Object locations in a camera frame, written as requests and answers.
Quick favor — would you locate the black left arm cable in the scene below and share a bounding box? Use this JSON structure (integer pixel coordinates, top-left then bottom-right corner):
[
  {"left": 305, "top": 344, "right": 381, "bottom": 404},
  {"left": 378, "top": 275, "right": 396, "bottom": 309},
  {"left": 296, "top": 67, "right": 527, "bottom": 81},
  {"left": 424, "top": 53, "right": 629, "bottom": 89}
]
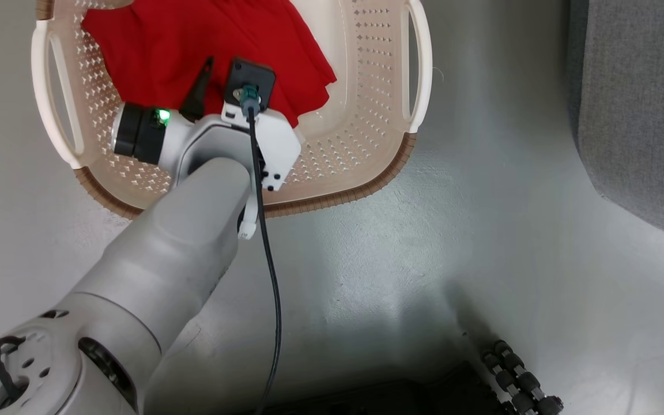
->
[{"left": 240, "top": 85, "right": 284, "bottom": 415}]

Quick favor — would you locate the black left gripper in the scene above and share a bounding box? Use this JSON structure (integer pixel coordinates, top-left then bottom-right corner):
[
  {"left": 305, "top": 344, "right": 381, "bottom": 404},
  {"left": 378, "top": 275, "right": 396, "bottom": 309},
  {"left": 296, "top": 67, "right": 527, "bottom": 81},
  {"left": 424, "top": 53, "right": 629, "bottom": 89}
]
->
[{"left": 111, "top": 55, "right": 215, "bottom": 168}]

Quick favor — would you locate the black roller omni wheel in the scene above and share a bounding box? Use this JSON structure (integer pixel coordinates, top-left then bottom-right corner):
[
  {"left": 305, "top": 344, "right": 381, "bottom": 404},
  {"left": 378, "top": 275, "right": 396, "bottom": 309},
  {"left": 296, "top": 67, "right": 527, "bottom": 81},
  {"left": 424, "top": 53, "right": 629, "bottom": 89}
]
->
[{"left": 481, "top": 339, "right": 564, "bottom": 415}]

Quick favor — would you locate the grey fabric sofa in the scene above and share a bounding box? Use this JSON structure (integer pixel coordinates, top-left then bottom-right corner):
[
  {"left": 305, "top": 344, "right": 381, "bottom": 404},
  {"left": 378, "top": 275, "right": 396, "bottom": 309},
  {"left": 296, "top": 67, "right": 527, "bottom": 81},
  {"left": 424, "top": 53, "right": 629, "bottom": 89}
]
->
[{"left": 566, "top": 0, "right": 664, "bottom": 246}]

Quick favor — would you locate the cream perforated laundry basket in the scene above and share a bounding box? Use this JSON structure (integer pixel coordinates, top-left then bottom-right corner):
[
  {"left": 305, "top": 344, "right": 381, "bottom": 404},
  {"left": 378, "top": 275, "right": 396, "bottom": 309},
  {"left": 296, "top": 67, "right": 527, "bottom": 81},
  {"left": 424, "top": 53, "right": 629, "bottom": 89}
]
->
[{"left": 30, "top": 0, "right": 433, "bottom": 220}]

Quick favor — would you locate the red garment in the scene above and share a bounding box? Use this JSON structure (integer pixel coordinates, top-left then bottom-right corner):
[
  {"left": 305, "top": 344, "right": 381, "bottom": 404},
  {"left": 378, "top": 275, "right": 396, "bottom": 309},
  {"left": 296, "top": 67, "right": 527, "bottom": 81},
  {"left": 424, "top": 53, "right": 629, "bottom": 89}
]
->
[{"left": 81, "top": 0, "right": 338, "bottom": 129}]

